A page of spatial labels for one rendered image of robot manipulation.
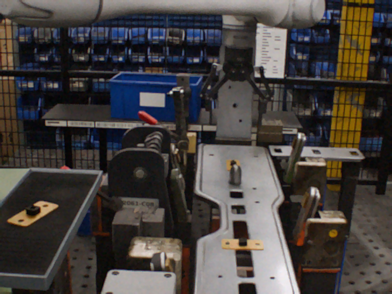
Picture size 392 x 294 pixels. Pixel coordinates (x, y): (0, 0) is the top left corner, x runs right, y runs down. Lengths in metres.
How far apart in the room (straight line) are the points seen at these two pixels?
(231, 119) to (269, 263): 0.80
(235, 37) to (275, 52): 0.62
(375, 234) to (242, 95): 0.65
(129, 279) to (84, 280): 0.79
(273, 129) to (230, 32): 0.46
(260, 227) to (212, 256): 0.17
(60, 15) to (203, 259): 0.53
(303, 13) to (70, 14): 0.53
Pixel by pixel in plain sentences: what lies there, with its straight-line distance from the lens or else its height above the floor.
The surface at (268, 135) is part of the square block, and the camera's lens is 1.74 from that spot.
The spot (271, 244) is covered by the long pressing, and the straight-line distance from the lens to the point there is 1.10.
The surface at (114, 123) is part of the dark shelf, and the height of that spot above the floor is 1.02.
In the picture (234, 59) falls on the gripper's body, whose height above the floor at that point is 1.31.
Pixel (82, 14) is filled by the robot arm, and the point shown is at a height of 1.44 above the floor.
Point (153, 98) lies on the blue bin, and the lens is 1.83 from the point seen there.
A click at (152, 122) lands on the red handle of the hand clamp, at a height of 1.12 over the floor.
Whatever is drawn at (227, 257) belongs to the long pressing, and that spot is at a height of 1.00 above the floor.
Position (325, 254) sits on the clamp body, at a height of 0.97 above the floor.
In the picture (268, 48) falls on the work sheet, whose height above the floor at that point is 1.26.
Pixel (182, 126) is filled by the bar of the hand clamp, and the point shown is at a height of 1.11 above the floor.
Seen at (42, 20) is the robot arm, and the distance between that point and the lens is 1.02.
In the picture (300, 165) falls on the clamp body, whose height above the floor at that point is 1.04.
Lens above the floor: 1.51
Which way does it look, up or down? 18 degrees down
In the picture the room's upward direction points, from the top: 2 degrees clockwise
